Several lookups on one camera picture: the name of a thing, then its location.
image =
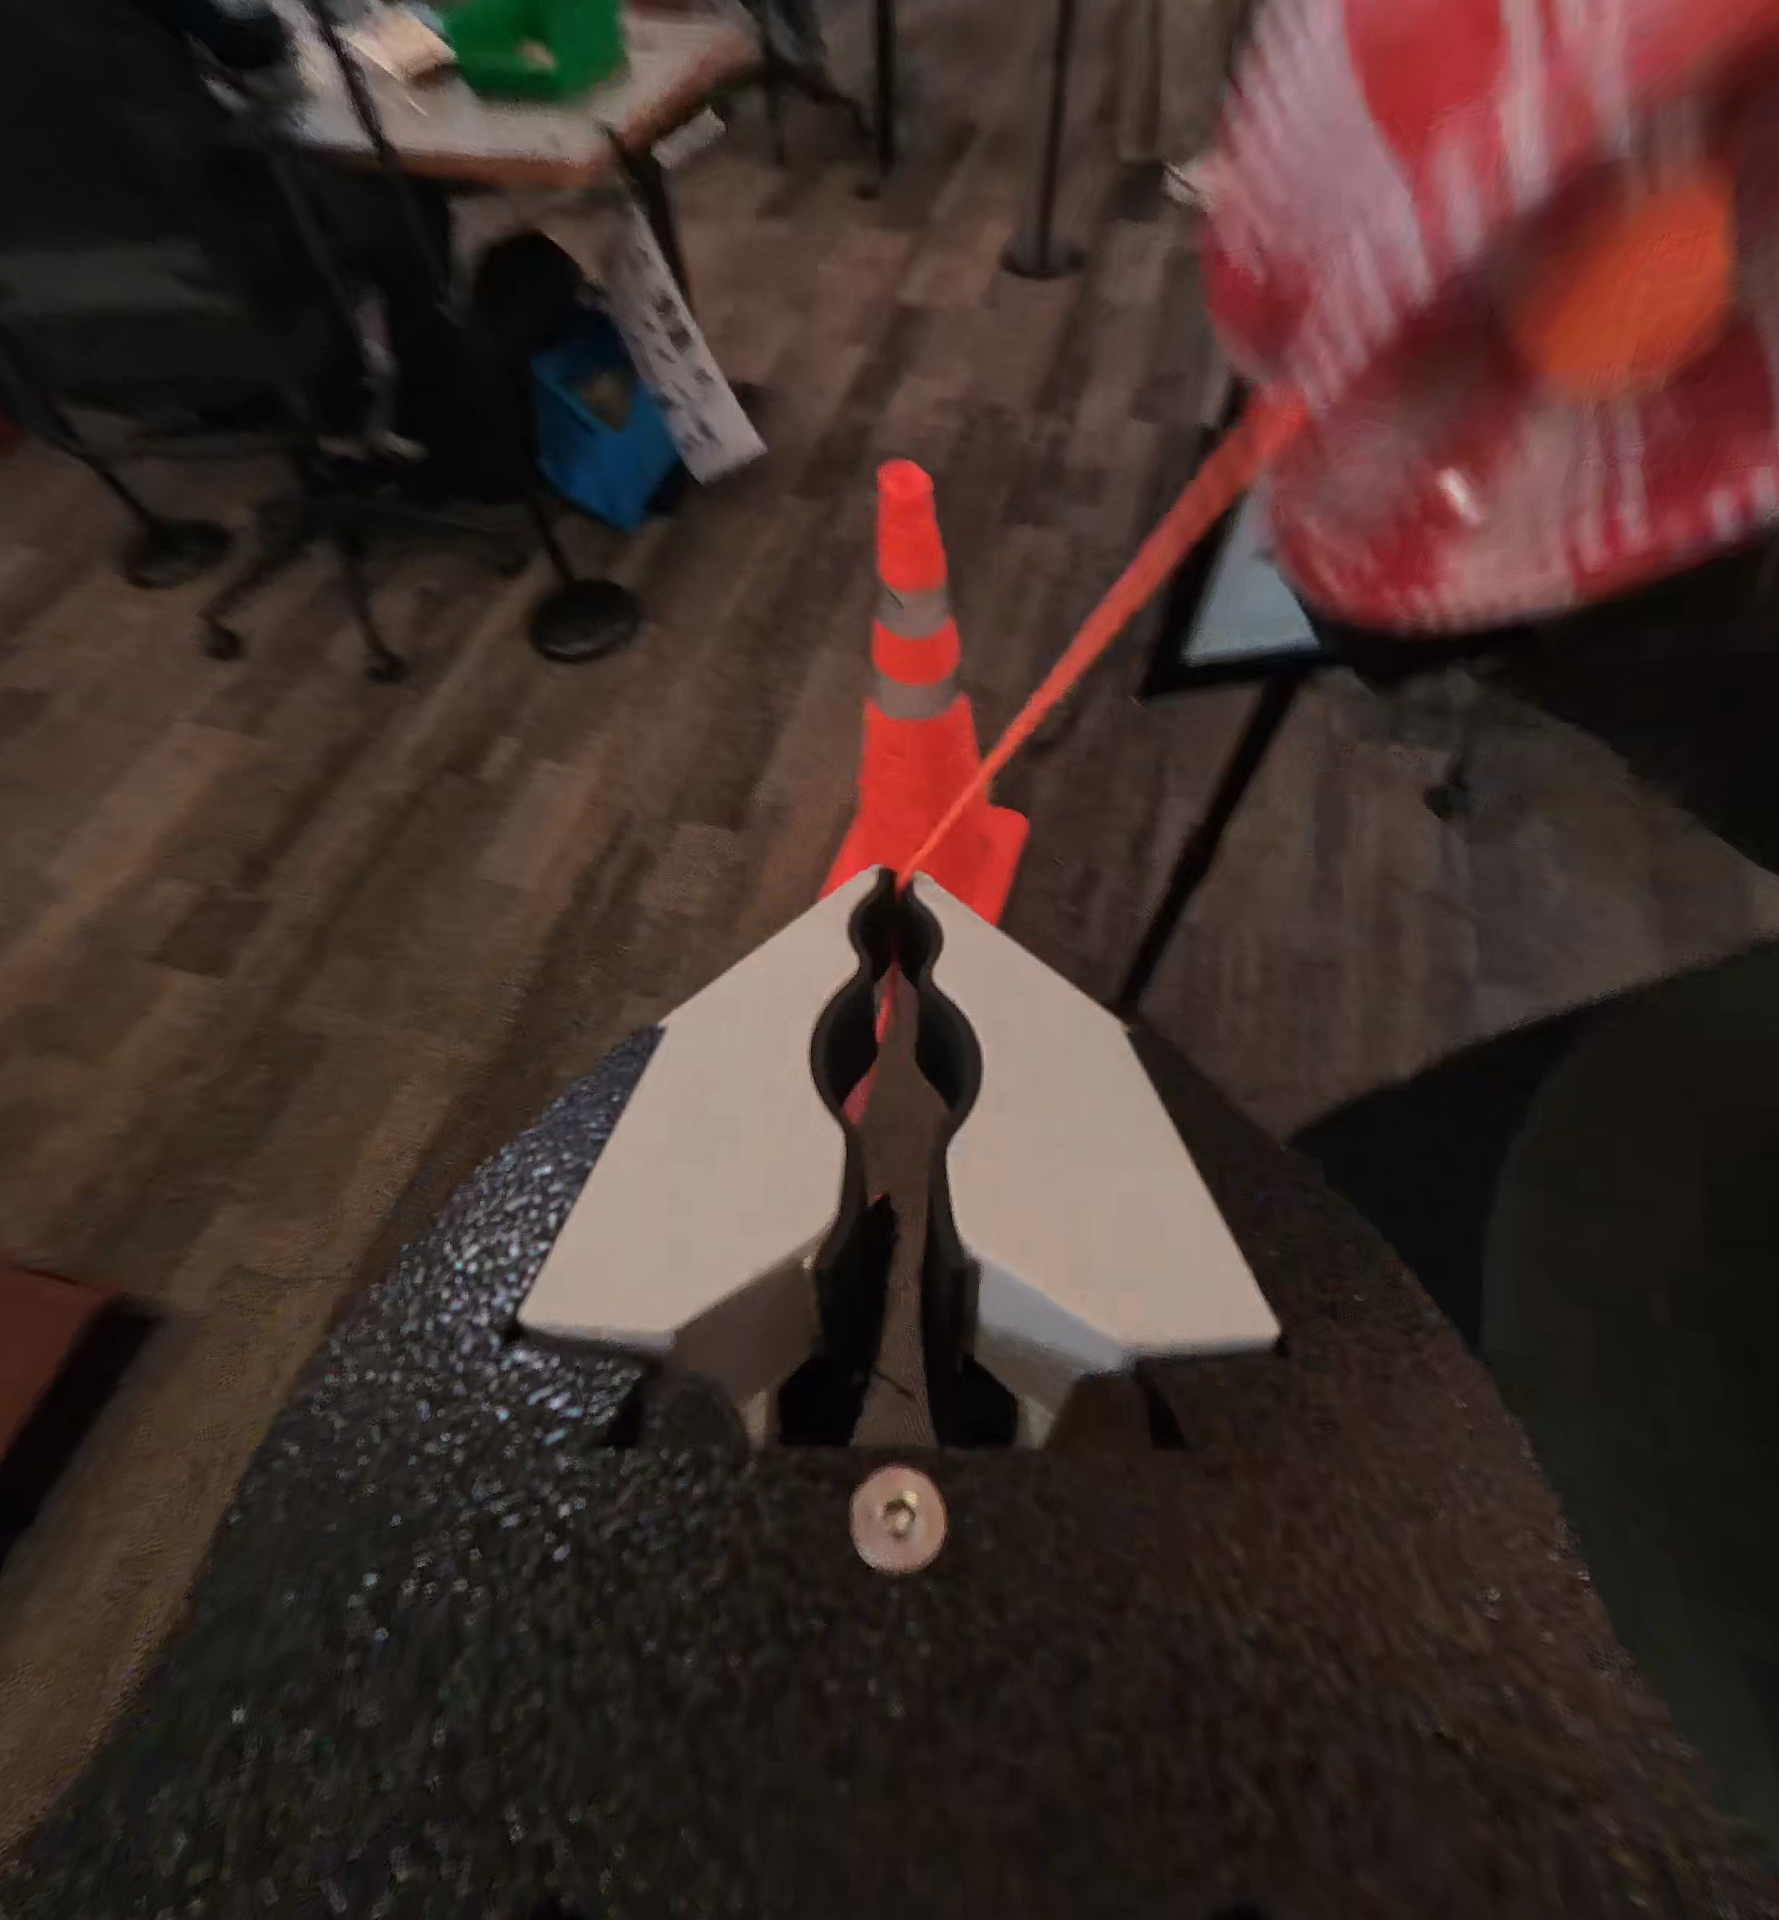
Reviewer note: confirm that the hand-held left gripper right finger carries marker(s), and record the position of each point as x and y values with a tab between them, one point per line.
1099	1200

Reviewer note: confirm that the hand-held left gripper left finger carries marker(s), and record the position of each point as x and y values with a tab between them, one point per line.
681	1200

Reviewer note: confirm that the red white yo-yo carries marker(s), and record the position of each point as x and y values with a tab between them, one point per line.
1519	302

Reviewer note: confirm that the orange striped traffic cone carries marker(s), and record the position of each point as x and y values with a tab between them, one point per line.
922	750

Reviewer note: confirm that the black framed floor sign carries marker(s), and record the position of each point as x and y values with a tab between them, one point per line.
1251	614

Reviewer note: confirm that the blue bag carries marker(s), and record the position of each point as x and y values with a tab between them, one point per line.
606	436

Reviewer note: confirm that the printed paper sheet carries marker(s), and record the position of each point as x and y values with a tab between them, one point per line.
681	346

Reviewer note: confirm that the black stand pole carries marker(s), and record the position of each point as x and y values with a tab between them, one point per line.
1046	135

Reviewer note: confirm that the white side table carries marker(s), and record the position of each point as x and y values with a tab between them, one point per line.
529	128

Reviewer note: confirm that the green tray bin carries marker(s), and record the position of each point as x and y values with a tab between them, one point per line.
541	44

